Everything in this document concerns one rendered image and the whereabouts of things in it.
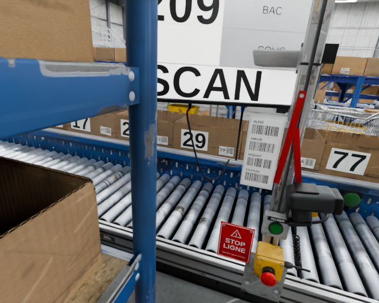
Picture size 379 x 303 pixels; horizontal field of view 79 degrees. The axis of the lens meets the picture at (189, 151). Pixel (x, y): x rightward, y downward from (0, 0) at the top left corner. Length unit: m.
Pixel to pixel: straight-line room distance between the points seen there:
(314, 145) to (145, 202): 1.09
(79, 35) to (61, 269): 0.19
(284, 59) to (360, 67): 5.28
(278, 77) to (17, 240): 0.65
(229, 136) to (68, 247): 1.09
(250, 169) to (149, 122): 0.46
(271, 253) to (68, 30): 0.67
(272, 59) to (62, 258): 0.62
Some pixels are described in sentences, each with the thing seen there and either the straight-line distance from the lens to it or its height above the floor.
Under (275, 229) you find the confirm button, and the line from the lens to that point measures 0.69.
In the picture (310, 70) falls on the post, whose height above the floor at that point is 1.35.
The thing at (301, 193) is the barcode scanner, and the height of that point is 1.08.
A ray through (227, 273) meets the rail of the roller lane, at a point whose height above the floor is 0.71.
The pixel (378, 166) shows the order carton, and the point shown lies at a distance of 1.36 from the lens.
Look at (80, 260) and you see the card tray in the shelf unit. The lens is 0.26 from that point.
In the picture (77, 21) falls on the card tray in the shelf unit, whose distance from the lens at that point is 0.20.
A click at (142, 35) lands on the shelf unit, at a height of 1.37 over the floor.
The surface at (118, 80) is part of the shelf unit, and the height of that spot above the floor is 1.33.
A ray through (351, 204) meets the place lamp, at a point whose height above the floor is 0.79.
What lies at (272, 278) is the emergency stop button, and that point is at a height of 0.85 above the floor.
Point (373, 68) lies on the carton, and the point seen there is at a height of 1.52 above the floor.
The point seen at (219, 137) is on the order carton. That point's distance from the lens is 1.26.
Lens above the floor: 1.35
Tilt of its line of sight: 20 degrees down
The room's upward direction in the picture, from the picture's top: 3 degrees clockwise
